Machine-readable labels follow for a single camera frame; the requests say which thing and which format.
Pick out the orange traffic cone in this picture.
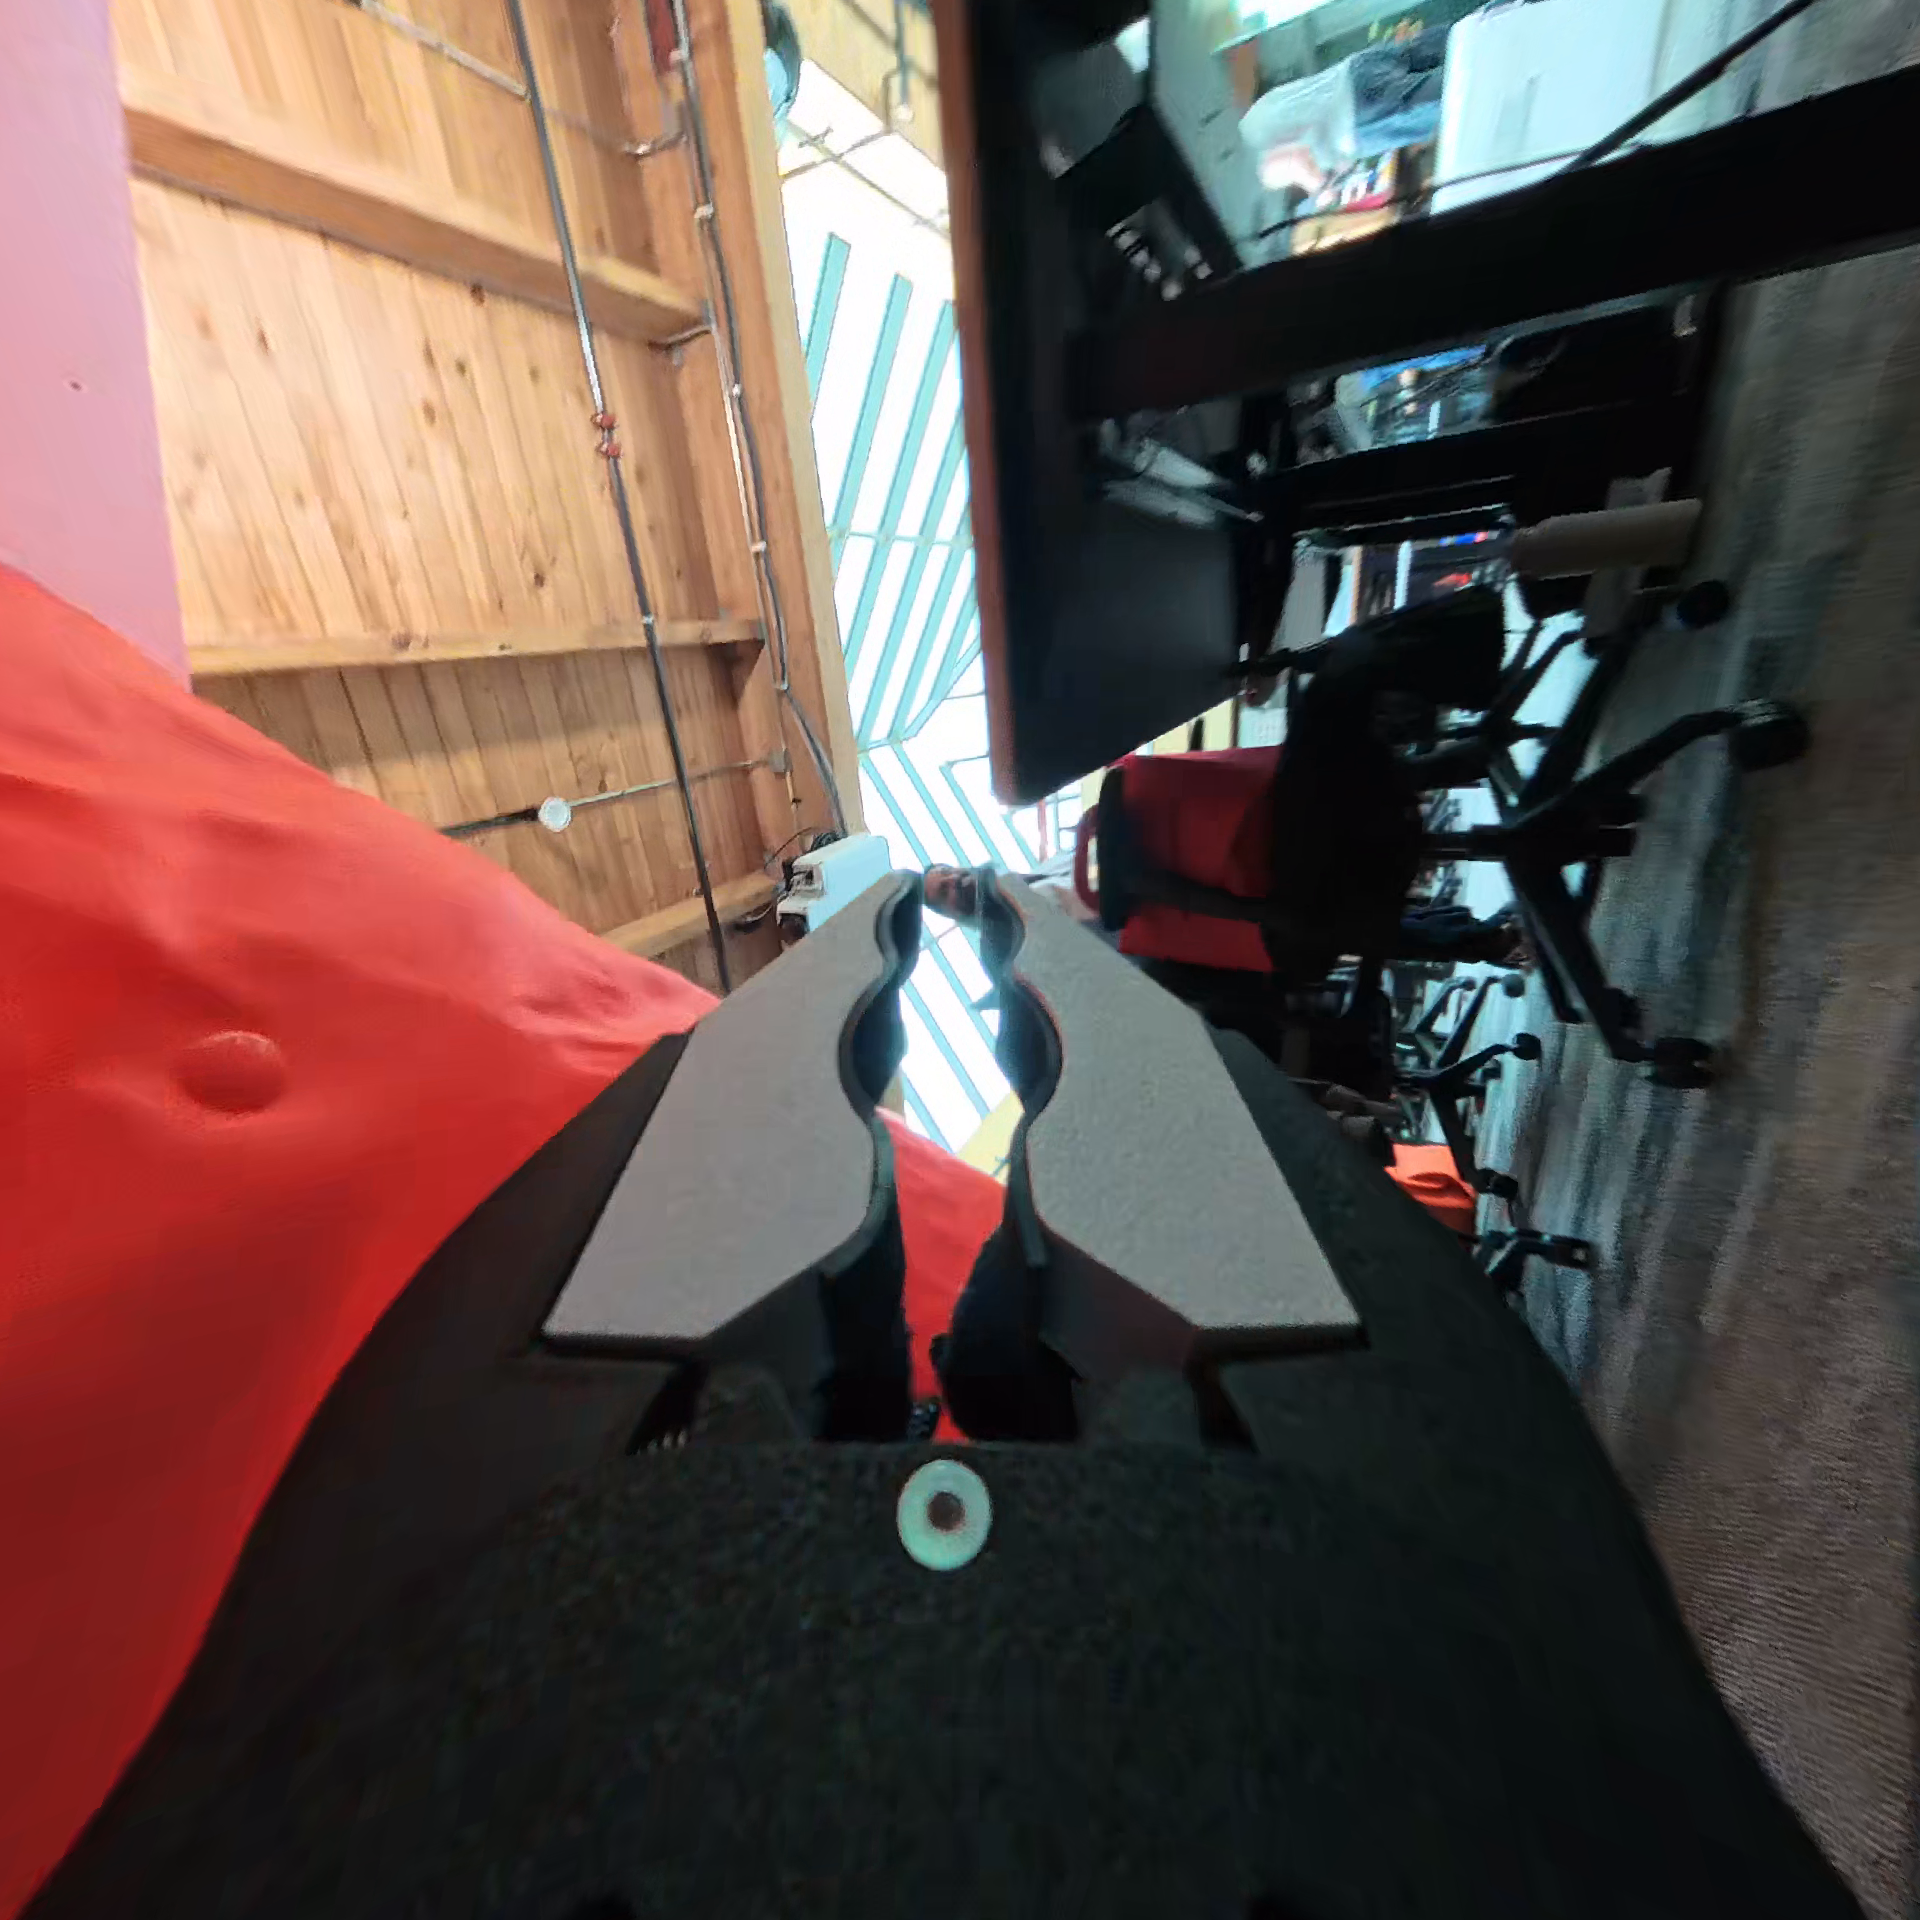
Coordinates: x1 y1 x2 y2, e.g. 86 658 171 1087
0 560 1004 1914

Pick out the white electrical box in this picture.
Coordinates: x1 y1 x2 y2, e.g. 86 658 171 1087
775 833 892 921

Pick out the black desk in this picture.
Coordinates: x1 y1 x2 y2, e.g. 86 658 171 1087
932 0 1920 812

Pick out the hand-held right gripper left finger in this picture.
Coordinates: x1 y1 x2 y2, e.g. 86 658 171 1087
546 873 922 1440

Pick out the red office chair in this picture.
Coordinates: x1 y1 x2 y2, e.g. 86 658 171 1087
1073 753 1305 964

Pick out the metal conduit pipe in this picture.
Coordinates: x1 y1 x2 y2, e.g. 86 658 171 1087
502 0 739 991

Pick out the black office chair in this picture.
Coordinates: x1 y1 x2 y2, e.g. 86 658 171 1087
1246 578 1809 1089
1387 971 1598 1279

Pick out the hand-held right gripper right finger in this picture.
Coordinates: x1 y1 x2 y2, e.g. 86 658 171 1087
948 873 1364 1444

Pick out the beige tube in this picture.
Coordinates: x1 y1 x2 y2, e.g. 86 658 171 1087
1503 499 1708 583

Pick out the grey cable conduit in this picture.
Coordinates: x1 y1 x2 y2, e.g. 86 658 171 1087
668 0 849 834

